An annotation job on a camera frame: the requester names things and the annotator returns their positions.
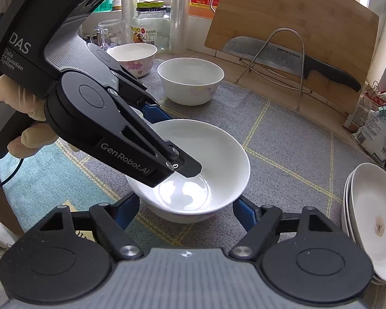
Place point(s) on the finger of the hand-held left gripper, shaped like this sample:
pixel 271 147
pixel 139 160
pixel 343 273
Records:
pixel 156 112
pixel 148 154

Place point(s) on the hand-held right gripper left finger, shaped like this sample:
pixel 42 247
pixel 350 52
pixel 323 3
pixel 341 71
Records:
pixel 128 210

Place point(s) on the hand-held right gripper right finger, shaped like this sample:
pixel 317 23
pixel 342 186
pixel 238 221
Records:
pixel 244 212

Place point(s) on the white pink floral bowl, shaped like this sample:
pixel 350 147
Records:
pixel 135 56
pixel 218 167

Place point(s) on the white stained fruit print plate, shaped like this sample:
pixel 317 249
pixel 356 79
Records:
pixel 373 231

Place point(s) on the person's left hand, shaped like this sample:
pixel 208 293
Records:
pixel 32 112

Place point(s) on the white faint floral bowl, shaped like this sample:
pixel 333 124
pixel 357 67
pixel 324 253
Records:
pixel 189 77

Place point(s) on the clear glass mug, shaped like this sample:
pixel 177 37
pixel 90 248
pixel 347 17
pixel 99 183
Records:
pixel 111 33

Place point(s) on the grey plaid mat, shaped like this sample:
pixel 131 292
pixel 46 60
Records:
pixel 292 154

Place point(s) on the glass jar with green lid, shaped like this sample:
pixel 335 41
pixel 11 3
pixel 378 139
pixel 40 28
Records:
pixel 151 29

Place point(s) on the clear plastic roll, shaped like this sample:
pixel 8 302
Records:
pixel 180 16

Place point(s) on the paper flour bag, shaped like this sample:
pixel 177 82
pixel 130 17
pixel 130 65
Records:
pixel 360 109

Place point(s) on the white plastic bag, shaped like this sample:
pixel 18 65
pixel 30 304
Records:
pixel 379 132

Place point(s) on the wooden cutting board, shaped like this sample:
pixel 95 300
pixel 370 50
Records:
pixel 308 16

